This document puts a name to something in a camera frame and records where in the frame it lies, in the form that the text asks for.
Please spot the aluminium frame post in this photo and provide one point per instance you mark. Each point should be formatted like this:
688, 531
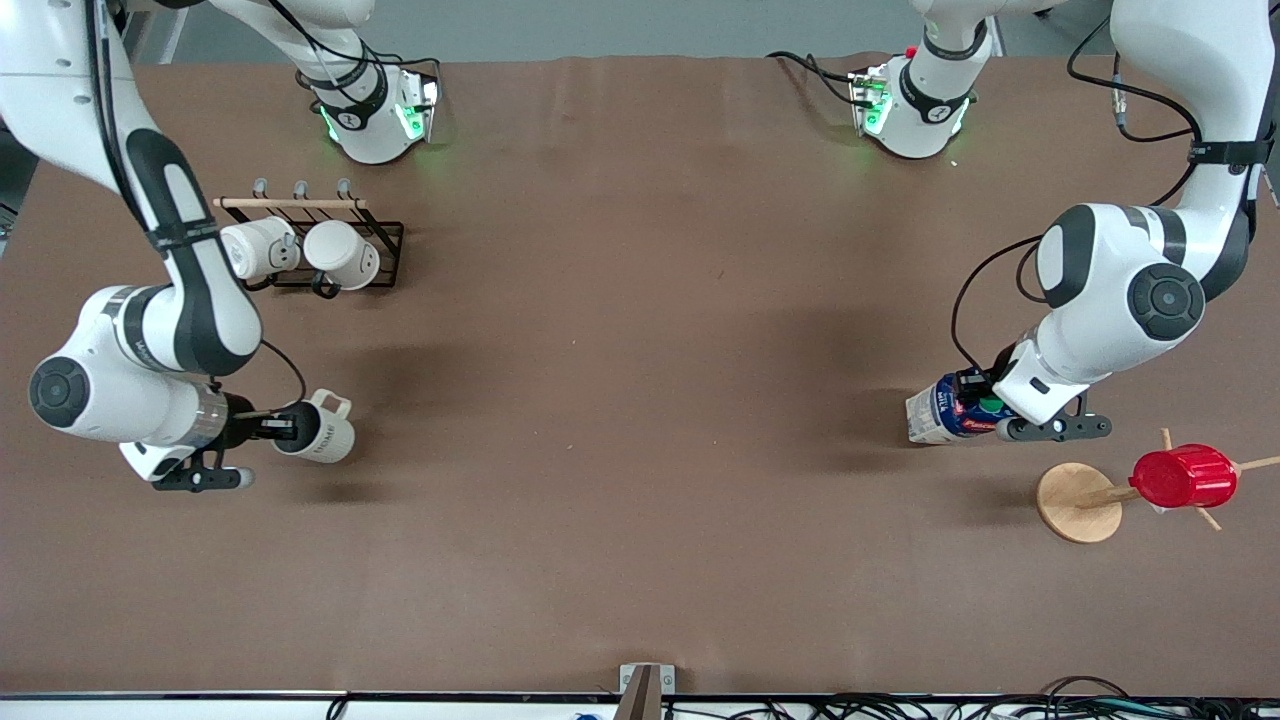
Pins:
150, 35

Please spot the right arm base connector plate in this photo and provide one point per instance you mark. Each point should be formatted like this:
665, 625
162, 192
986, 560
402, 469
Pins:
420, 105

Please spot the left arm base connector plate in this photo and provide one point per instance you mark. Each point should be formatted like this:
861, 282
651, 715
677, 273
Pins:
868, 100

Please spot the white mug with face print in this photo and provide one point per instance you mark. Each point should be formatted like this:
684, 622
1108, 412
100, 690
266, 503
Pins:
262, 248
340, 250

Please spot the red ribbed plastic cup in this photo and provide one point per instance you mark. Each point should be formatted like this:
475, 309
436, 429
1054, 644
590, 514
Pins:
1185, 478

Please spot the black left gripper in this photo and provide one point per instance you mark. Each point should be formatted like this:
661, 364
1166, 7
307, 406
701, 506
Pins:
1001, 362

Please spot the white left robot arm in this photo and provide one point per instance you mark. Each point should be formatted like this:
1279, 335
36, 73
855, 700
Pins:
1110, 280

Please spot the grey metal table bracket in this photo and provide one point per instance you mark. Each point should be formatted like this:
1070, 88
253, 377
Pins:
645, 680

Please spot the blue and white milk carton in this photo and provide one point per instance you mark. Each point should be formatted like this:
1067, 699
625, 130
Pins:
930, 415

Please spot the white mug with grey inside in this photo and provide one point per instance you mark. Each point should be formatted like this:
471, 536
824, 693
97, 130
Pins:
330, 440

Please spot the wooden mug tree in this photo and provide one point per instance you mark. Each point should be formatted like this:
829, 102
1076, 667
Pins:
1075, 505

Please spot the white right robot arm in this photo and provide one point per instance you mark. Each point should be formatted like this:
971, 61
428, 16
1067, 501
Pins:
120, 390

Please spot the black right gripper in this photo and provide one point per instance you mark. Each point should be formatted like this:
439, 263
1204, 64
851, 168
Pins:
240, 424

